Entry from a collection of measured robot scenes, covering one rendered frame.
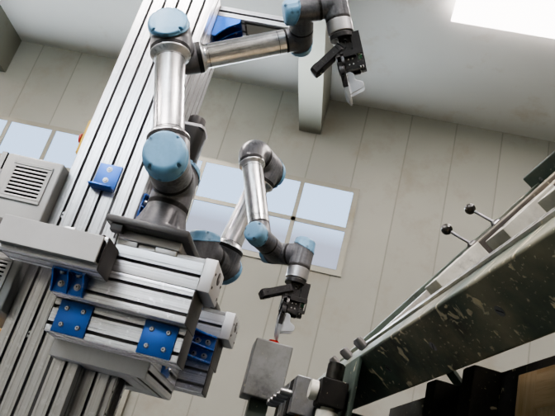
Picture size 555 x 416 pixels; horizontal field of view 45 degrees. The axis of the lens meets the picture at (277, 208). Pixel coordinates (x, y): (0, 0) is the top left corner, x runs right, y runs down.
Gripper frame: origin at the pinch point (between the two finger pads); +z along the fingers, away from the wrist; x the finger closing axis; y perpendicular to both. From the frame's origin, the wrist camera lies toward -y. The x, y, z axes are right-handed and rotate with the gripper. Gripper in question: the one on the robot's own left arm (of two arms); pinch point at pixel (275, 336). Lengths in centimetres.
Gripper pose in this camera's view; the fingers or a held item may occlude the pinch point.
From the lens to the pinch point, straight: 219.3
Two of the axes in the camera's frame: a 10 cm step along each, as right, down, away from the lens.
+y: 9.6, 2.8, 0.4
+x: -1.5, 3.7, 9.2
